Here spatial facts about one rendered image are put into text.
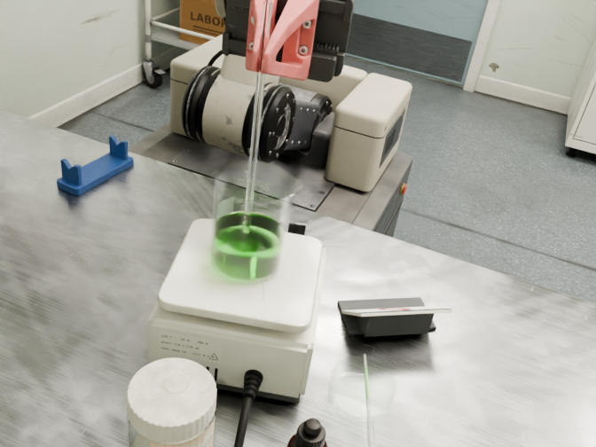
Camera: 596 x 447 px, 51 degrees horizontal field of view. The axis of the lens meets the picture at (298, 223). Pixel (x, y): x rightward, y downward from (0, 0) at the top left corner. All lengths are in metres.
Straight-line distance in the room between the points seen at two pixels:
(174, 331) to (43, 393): 0.12
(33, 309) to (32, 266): 0.06
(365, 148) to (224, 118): 0.37
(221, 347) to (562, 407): 0.31
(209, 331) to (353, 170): 1.10
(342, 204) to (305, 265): 1.00
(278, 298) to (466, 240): 1.74
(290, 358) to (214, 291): 0.08
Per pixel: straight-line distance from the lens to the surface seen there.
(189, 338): 0.50
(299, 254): 0.54
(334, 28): 0.53
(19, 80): 2.44
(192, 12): 2.85
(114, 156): 0.83
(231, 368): 0.51
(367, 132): 1.50
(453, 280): 0.71
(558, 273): 2.21
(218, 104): 1.33
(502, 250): 2.22
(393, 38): 3.55
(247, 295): 0.49
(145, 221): 0.72
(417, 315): 0.60
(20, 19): 2.40
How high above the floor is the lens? 1.16
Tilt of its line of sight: 34 degrees down
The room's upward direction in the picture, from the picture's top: 9 degrees clockwise
